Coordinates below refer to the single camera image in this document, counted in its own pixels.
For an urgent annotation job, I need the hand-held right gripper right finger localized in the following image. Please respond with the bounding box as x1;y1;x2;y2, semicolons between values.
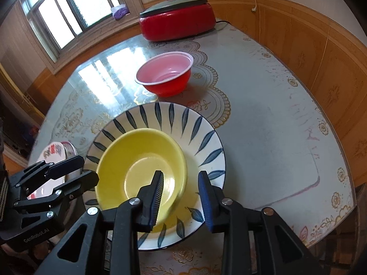
198;170;324;275

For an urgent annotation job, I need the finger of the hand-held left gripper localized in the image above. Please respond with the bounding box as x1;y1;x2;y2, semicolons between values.
14;170;100;216
10;155;85;190

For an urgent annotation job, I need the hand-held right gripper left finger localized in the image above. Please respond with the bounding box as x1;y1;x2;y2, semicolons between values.
36;170;164;275

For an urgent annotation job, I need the large white red-print plate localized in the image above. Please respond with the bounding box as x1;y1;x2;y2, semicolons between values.
27;141;68;200

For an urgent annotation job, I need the yellow bowl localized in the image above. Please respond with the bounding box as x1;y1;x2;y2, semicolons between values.
95;128;188;226

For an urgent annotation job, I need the blue leaf pattern bowl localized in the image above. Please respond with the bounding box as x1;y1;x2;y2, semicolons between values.
83;102;226;252

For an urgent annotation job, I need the floral lace tablecloth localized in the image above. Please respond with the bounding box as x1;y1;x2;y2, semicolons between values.
29;20;356;275

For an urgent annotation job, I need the red plastic bowl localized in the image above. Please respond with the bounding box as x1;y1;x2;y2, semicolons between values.
135;51;194;98

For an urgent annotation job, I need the window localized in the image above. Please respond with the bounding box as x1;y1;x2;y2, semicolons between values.
17;0;144;73

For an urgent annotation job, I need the purple tissue pack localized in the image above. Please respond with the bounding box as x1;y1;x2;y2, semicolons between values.
111;4;130;20

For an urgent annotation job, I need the red electric pot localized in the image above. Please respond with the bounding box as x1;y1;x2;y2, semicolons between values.
139;3;217;42

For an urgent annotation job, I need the grey pot lid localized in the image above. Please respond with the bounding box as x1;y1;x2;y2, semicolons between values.
139;0;208;18

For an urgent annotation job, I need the black pot cable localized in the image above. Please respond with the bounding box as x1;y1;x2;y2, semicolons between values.
214;19;231;32

